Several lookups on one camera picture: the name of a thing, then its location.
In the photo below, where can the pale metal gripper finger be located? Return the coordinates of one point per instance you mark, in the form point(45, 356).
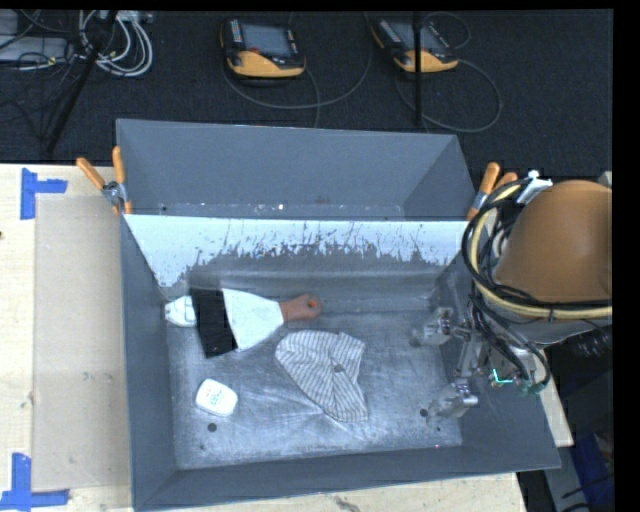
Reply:
point(436, 327)
point(452, 400)

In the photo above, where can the white striped cloth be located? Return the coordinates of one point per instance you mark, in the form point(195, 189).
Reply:
point(327, 372)

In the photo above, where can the grey metal bin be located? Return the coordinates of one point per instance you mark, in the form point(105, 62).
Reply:
point(300, 175)

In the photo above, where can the white flat rounded pad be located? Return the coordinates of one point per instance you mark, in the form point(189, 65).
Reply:
point(216, 397)

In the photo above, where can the small white rounded object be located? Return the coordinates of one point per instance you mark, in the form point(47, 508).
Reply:
point(181, 311)

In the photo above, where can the pale wood flat board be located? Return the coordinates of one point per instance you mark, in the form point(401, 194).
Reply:
point(75, 325)

